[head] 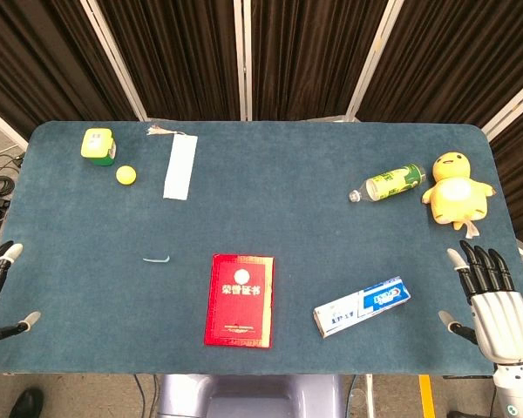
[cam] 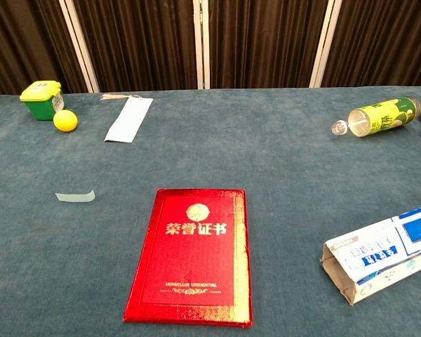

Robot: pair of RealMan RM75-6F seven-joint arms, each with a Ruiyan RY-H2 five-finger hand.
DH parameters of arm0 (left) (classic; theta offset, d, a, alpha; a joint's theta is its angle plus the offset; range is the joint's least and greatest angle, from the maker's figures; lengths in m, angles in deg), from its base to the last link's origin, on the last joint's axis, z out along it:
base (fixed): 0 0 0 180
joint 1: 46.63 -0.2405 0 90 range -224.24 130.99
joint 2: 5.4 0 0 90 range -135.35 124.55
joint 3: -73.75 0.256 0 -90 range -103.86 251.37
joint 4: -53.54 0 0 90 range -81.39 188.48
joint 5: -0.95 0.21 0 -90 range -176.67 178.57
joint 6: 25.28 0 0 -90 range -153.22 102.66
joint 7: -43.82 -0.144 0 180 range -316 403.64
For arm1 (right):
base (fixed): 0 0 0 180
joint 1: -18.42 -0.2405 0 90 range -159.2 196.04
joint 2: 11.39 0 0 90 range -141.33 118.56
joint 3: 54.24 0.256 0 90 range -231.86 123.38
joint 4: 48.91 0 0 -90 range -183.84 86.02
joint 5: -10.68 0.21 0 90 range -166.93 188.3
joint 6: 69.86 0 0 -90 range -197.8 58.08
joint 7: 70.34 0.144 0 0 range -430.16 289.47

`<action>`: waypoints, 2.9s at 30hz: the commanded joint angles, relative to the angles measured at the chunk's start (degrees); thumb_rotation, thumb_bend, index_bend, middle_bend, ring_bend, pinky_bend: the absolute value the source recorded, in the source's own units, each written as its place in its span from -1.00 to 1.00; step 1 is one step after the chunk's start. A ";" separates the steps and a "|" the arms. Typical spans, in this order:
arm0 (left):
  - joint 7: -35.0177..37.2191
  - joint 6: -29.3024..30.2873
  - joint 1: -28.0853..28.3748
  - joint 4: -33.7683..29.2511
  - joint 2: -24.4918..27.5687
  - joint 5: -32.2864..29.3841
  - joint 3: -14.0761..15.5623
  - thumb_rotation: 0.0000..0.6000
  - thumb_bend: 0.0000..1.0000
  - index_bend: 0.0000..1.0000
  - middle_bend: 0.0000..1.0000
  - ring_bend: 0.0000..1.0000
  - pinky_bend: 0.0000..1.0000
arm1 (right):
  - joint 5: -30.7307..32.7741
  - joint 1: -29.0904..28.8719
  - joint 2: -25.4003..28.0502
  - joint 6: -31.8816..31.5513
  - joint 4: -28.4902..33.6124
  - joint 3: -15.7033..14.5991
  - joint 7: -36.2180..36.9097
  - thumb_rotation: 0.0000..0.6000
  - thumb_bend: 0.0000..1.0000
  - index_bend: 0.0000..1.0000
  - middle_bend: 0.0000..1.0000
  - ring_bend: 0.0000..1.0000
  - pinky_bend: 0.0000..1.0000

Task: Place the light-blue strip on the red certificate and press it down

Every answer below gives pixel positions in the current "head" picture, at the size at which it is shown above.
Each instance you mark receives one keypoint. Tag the blue white toothpaste box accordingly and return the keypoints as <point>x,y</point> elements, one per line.
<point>362,306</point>

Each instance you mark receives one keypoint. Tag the blue felt table cloth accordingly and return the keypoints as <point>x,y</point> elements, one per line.
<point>261,217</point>

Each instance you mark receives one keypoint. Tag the yellow green lidded box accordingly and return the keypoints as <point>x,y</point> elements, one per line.
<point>98,146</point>

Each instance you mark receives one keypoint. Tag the yellow plush chick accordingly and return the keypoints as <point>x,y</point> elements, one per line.
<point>455,193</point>

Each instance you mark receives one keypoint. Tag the yellow floor tape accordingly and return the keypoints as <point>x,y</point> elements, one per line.
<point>426,396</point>

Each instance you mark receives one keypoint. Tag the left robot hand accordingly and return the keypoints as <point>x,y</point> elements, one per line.
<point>0,265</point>

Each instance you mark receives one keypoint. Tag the red certificate booklet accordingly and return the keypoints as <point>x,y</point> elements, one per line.
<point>239,301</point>

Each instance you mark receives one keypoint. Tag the small yellow ball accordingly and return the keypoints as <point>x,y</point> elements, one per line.
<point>126,175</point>

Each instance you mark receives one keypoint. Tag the dark brown partition panel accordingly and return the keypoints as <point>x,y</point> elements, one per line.
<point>444,56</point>
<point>520,174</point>
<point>314,56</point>
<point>35,56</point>
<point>174,56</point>

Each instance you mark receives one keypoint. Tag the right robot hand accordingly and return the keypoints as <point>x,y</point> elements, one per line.
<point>501,322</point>

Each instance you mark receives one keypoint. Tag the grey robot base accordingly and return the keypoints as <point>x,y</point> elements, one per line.
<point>250,396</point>

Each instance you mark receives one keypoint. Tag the white bookmark with tassel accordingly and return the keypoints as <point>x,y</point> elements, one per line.
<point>180,165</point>

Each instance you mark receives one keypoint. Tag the green label plastic bottle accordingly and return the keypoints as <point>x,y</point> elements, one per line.
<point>390,182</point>

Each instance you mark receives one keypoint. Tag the black shoe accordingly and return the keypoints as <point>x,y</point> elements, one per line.
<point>26,404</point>

